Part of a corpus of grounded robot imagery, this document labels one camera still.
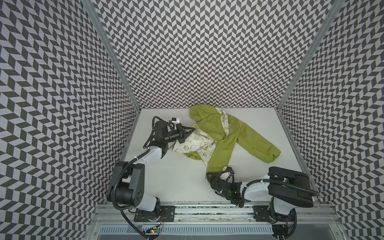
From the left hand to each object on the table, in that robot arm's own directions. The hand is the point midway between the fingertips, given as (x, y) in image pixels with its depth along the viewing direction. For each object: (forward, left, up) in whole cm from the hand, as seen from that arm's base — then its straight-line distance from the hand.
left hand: (193, 128), depth 79 cm
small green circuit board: (-43, +17, -19) cm, 50 cm away
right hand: (-17, -5, -21) cm, 28 cm away
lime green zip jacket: (+4, -13, -15) cm, 20 cm away
